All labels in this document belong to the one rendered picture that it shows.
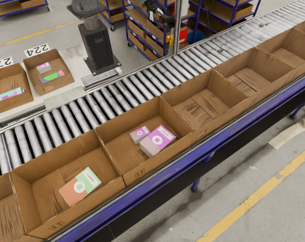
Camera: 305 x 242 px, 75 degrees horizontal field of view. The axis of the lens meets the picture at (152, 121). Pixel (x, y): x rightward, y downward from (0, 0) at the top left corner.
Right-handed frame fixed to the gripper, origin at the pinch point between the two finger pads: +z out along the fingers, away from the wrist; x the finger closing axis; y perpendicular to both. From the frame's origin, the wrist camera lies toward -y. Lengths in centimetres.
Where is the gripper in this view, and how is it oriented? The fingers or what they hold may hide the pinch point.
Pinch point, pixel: (158, 18)
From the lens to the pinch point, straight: 199.8
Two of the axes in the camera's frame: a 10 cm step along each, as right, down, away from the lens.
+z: 4.9, 8.7, -0.3
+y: -1.9, 1.4, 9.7
